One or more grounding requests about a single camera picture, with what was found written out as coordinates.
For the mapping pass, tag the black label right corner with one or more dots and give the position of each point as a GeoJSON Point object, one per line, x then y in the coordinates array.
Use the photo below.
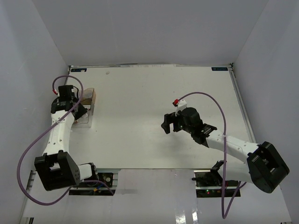
{"type": "Point", "coordinates": [219, 69]}

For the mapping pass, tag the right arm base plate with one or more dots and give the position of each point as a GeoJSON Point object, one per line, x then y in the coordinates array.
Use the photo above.
{"type": "Point", "coordinates": [208, 186]}

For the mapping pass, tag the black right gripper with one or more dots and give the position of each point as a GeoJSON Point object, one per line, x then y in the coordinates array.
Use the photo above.
{"type": "Point", "coordinates": [170, 118]}

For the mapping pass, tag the clear brown organizer container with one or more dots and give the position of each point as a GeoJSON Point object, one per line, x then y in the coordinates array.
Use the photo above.
{"type": "Point", "coordinates": [88, 103]}

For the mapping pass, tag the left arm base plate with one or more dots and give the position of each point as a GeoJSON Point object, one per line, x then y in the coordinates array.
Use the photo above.
{"type": "Point", "coordinates": [104, 186]}

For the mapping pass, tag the aluminium rail edge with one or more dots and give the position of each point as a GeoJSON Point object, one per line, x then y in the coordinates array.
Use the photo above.
{"type": "Point", "coordinates": [241, 104]}
{"type": "Point", "coordinates": [30, 181]}

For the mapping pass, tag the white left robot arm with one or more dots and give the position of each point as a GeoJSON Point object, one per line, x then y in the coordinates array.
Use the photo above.
{"type": "Point", "coordinates": [55, 167]}

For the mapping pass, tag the aluminium rail left edge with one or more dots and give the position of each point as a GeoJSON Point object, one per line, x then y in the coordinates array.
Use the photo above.
{"type": "Point", "coordinates": [30, 181]}

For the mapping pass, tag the black label corner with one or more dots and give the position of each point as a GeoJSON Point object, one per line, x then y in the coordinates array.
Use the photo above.
{"type": "Point", "coordinates": [219, 69]}
{"type": "Point", "coordinates": [78, 69]}

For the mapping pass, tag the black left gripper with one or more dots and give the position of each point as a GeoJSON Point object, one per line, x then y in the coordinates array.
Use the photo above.
{"type": "Point", "coordinates": [82, 111]}

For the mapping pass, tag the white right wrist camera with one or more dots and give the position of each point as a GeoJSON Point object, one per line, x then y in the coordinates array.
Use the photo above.
{"type": "Point", "coordinates": [180, 105]}

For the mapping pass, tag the clear jar of paper clips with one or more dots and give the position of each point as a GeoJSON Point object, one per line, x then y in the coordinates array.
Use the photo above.
{"type": "Point", "coordinates": [88, 94]}

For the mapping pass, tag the black label left corner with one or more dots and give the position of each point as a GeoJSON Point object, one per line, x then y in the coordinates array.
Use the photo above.
{"type": "Point", "coordinates": [78, 69]}

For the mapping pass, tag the aluminium rail right edge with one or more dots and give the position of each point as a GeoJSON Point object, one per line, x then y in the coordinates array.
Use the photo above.
{"type": "Point", "coordinates": [241, 104]}

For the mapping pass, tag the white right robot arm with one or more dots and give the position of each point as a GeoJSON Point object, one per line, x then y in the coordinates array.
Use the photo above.
{"type": "Point", "coordinates": [261, 165]}

